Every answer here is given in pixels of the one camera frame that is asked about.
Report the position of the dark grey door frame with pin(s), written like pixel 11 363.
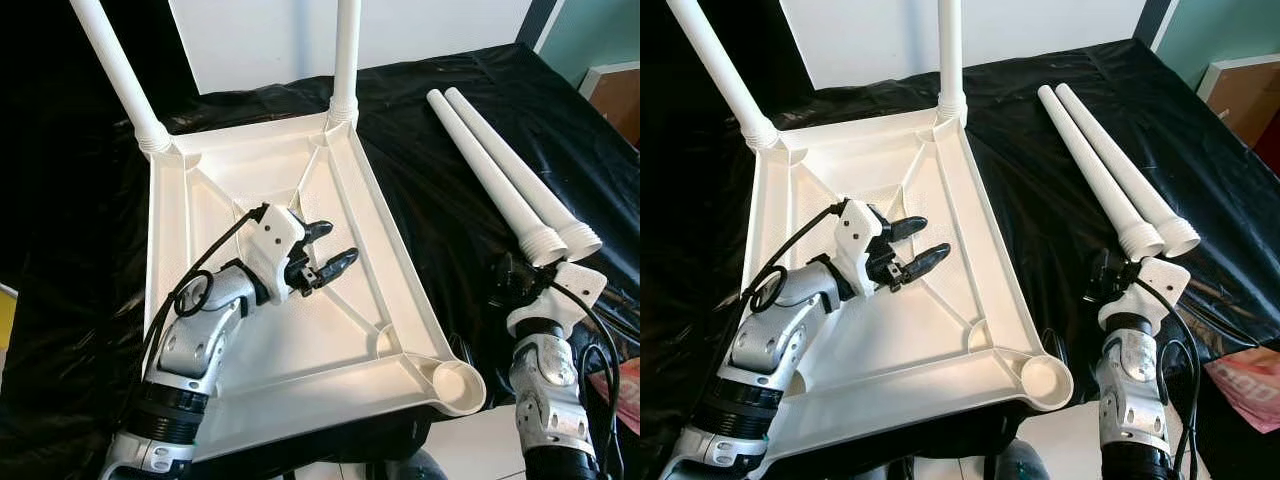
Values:
pixel 538 20
pixel 1152 18

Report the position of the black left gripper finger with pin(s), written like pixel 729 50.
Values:
pixel 926 263
pixel 908 228
pixel 338 266
pixel 318 232

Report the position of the dark red furniture piece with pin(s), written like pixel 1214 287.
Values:
pixel 1270 140

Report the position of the white plastic table top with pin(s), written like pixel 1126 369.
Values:
pixel 300 340
pixel 900 340

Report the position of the brown wooden cabinet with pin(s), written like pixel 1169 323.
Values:
pixel 1240 95
pixel 612 100

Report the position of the white plastic table leg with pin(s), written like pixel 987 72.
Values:
pixel 120 80
pixel 490 175
pixel 950 60
pixel 345 60
pixel 1095 165
pixel 1130 170
pixel 720 70
pixel 530 180

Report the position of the grey robot right leg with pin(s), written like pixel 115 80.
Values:
pixel 1022 462
pixel 415 468

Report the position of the black door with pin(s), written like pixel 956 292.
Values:
pixel 40 100
pixel 690 120

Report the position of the pink plastic bag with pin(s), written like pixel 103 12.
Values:
pixel 622 395
pixel 1245 385

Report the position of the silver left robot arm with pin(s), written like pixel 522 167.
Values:
pixel 770 340
pixel 195 340

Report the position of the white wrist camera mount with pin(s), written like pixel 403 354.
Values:
pixel 575 285
pixel 268 240
pixel 1160 280
pixel 855 235

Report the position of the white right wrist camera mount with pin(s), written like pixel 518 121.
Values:
pixel 1160 280
pixel 575 285

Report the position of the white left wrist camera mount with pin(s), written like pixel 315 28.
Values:
pixel 855 235
pixel 268 240

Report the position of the black plastic table cloth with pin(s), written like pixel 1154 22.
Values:
pixel 1030 200
pixel 440 200

